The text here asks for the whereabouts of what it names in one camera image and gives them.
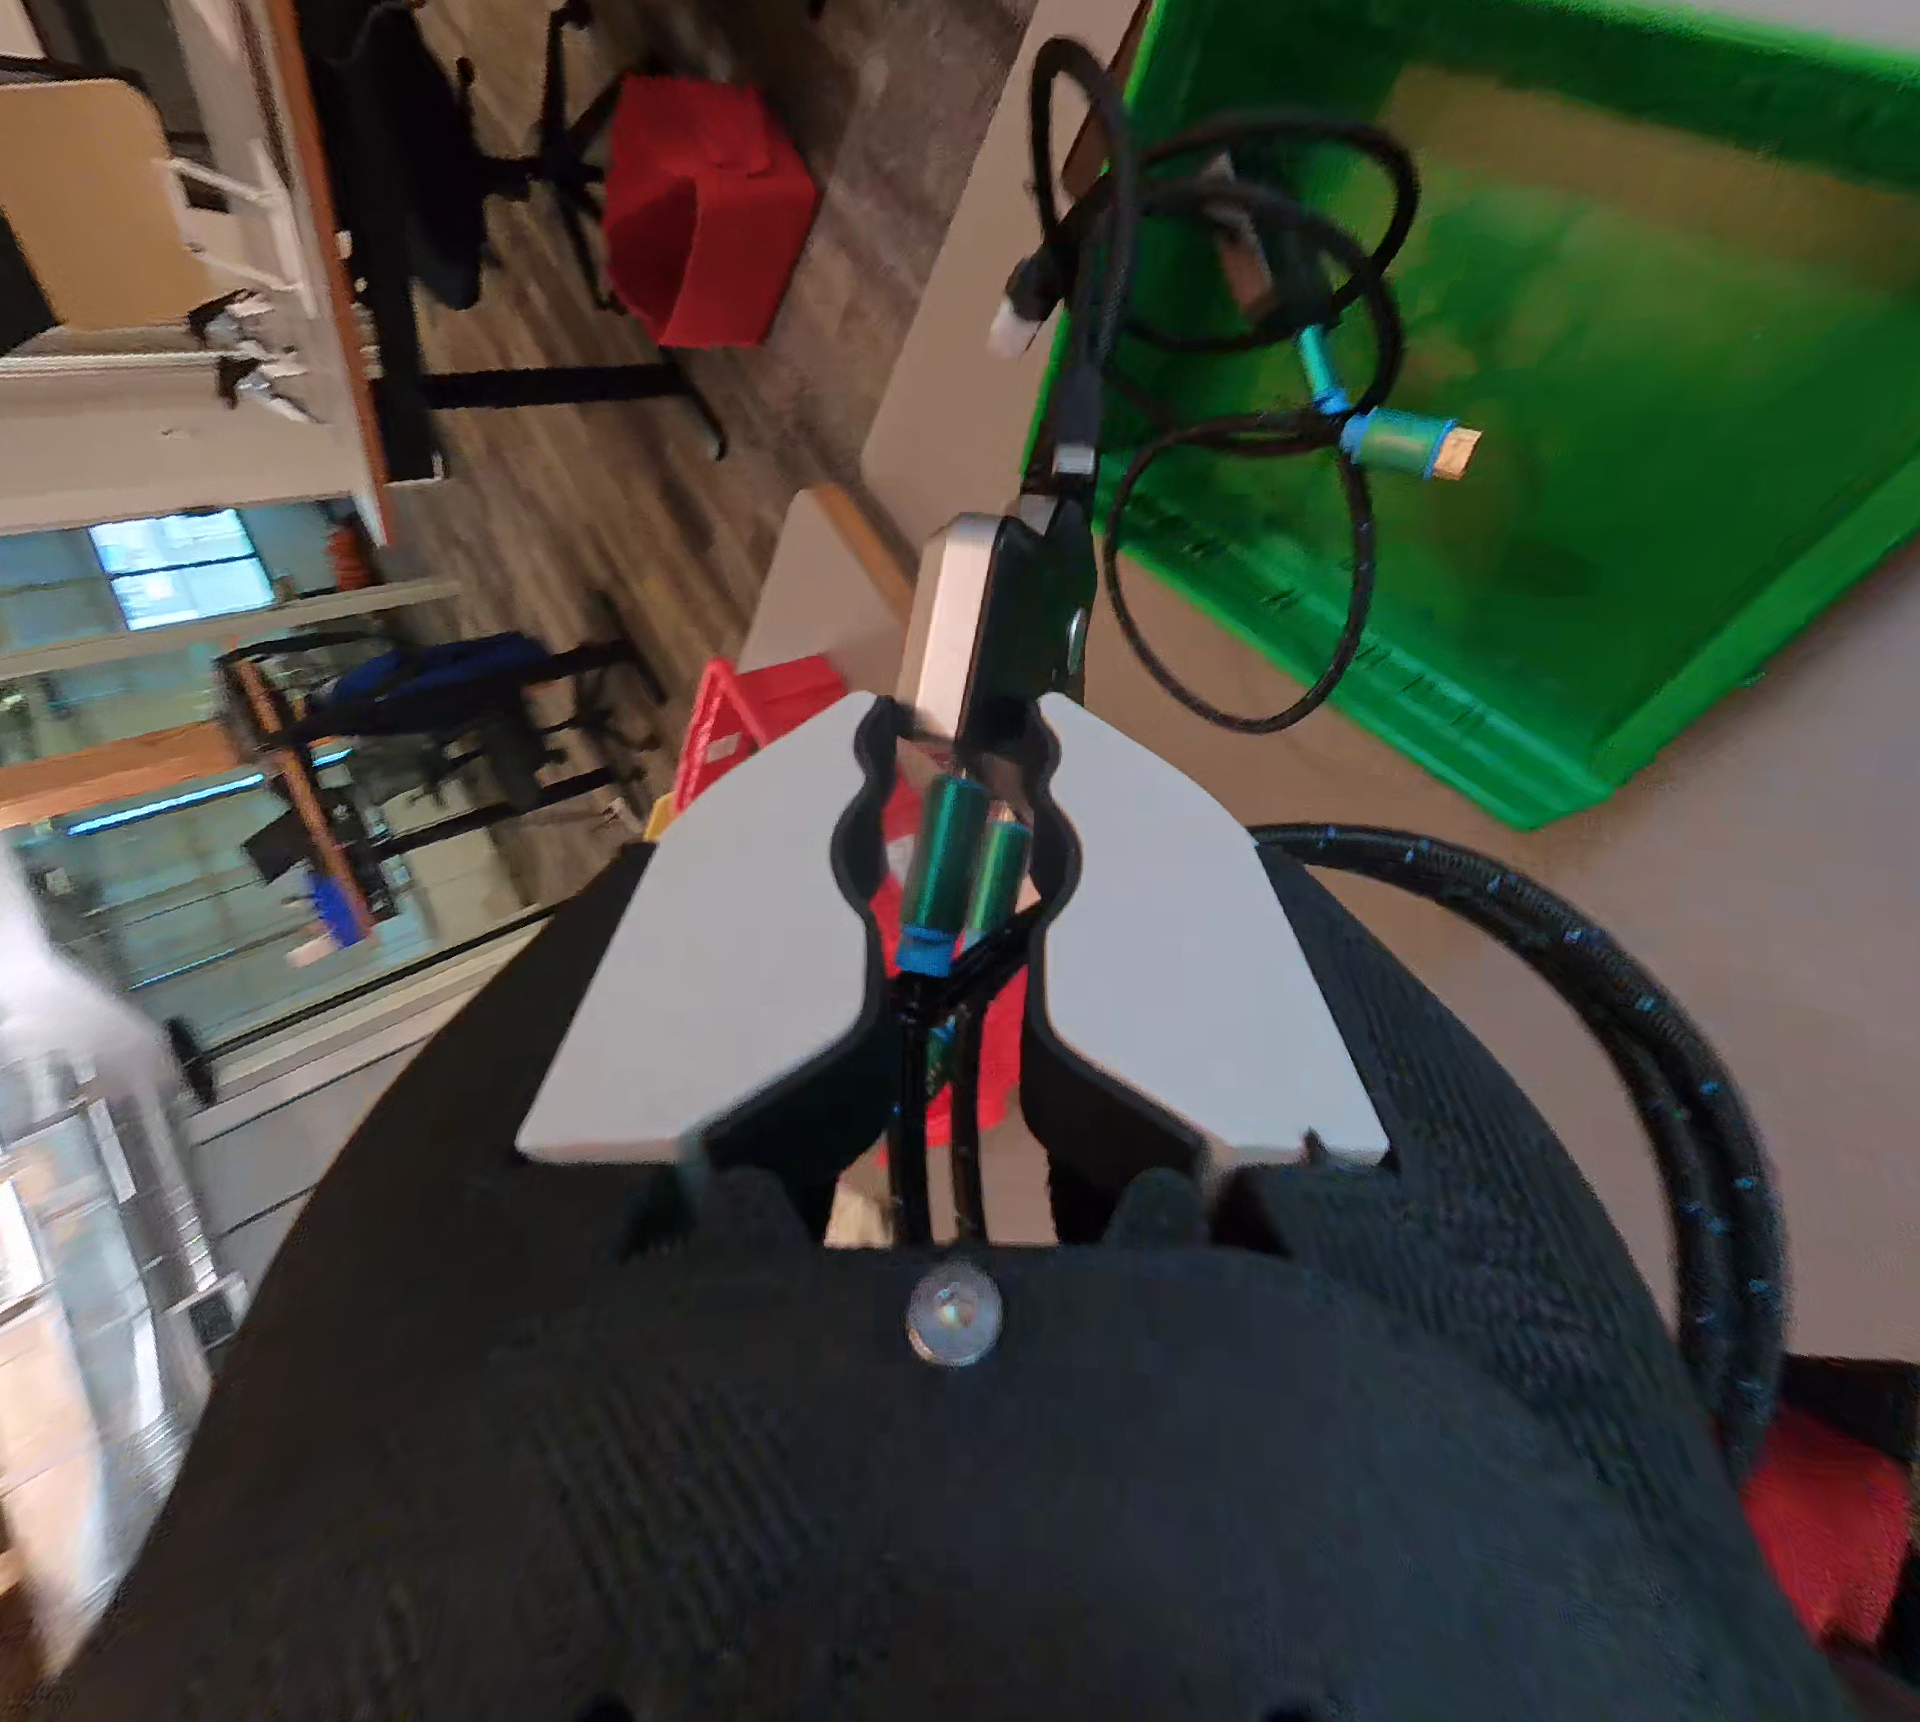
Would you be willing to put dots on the red fabric bag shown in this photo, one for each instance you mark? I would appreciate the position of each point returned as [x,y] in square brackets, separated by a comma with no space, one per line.
[704,207]

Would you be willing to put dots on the black office chair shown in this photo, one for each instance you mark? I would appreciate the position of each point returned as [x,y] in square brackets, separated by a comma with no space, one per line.
[391,103]

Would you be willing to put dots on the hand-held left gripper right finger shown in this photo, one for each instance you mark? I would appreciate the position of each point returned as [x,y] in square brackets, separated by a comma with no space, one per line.
[1200,972]

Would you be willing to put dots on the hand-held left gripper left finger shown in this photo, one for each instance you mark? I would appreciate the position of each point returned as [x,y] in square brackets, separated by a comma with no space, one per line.
[704,972]

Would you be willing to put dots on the red and black fabric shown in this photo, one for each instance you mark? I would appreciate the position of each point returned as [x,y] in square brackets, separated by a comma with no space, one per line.
[1823,1526]

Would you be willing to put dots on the chair with blue jacket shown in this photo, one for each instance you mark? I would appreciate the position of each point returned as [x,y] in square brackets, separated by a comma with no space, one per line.
[435,672]

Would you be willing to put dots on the brown edged office desk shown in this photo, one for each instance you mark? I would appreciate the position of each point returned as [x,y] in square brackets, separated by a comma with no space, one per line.
[150,447]

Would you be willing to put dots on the black usb hub adapter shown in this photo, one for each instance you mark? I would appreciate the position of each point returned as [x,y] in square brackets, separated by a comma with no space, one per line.
[1035,642]

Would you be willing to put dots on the green plastic bin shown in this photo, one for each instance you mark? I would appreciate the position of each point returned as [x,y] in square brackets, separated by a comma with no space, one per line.
[1651,476]

